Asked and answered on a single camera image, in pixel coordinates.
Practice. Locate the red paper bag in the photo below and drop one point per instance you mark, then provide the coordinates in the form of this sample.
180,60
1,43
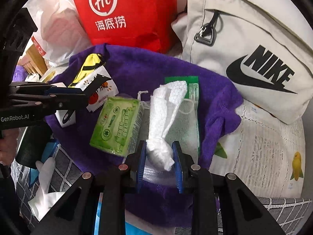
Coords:
137,12

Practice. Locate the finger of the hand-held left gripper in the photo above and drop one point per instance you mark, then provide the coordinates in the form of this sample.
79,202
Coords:
36,87
49,104

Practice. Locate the purple fuzzy thing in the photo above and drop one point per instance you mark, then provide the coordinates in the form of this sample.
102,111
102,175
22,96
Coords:
19,73

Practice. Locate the clear mesh net bag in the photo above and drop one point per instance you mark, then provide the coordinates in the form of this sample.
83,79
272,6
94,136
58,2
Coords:
188,127

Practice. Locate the yellow and black pouch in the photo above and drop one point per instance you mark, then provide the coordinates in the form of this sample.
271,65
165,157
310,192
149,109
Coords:
88,66

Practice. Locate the beige backpack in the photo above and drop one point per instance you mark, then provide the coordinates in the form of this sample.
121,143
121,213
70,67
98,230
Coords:
244,29

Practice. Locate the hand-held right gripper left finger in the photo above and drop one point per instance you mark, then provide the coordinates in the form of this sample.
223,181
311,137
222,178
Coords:
140,169

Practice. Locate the grey checkered blanket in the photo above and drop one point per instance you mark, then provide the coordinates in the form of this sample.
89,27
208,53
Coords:
281,208

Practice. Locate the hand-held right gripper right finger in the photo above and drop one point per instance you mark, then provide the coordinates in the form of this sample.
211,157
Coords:
177,171

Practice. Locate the small white box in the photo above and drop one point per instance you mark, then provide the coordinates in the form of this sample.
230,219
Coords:
64,120

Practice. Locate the wooden headboard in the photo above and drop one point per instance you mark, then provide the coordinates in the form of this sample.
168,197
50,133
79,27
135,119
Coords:
33,58

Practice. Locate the white snack packet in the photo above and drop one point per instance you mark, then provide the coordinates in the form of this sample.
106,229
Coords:
105,91

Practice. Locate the green tissue packet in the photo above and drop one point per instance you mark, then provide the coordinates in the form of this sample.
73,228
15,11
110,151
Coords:
115,124

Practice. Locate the person's left hand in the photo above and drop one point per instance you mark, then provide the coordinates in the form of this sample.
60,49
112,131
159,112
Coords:
8,144

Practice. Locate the purple towel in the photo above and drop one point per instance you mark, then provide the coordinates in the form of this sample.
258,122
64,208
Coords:
146,73

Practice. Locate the white plastic shopping bag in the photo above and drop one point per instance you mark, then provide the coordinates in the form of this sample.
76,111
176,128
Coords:
61,34

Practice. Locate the white knotted gauze net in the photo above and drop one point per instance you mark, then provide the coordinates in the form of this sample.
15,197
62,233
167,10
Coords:
161,117

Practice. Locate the green flat packet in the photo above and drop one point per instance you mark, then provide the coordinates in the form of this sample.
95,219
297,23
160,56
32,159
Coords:
181,80

